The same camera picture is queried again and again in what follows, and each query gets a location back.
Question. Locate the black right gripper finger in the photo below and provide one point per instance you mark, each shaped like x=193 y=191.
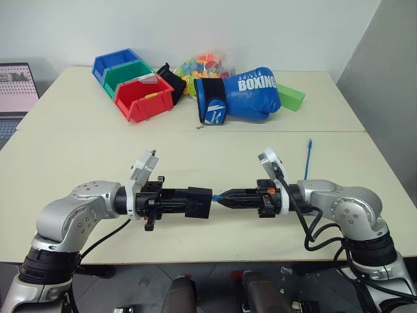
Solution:
x=242 y=193
x=242 y=204

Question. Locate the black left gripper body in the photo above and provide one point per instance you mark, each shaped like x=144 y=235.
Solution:
x=152 y=203

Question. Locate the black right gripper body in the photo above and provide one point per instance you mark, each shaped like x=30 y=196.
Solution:
x=267 y=202

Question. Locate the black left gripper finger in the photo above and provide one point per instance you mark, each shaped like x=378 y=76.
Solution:
x=174 y=207
x=176 y=194

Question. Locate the small black box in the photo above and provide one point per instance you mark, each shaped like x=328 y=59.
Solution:
x=198 y=202

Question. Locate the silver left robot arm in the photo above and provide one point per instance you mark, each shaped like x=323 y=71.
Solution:
x=65 y=218

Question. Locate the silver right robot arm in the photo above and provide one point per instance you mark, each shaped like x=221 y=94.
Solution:
x=355 y=208

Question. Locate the dark rounded shape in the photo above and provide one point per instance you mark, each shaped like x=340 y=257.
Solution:
x=181 y=295
x=264 y=293

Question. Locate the red plastic storage bin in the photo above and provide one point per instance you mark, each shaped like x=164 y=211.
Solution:
x=146 y=104

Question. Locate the blue boxing glove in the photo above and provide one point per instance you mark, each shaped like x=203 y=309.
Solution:
x=247 y=94

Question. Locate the small yellow piece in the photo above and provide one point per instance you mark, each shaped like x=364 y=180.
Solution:
x=151 y=96

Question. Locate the green foam block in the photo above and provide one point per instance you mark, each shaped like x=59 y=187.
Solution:
x=291 y=96

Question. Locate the green plastic storage bin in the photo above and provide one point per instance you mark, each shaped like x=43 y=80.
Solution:
x=125 y=74

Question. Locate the bag of colourful toy pieces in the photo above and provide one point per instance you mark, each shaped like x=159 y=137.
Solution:
x=205 y=66

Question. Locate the blue plastic storage bin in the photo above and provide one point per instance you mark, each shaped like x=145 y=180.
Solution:
x=112 y=63

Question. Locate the grey laptop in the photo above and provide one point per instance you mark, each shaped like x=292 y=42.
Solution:
x=14 y=88

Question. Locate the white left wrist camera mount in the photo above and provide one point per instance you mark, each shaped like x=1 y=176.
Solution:
x=140 y=169

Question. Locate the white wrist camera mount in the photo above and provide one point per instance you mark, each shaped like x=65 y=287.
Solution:
x=140 y=169
x=273 y=160

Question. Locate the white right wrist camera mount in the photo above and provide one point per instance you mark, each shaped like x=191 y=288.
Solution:
x=273 y=160

